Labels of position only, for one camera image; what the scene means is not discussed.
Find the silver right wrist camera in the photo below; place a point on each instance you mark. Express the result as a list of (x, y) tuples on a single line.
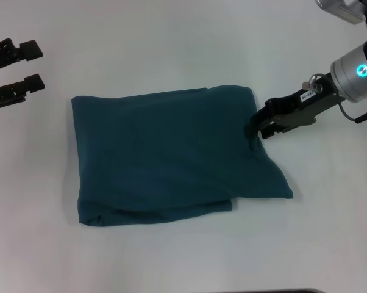
[(348, 12)]

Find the teal t-shirt with beige print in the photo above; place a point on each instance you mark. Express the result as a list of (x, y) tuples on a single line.
[(171, 152)]

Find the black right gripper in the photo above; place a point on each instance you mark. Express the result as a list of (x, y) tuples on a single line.
[(305, 107)]

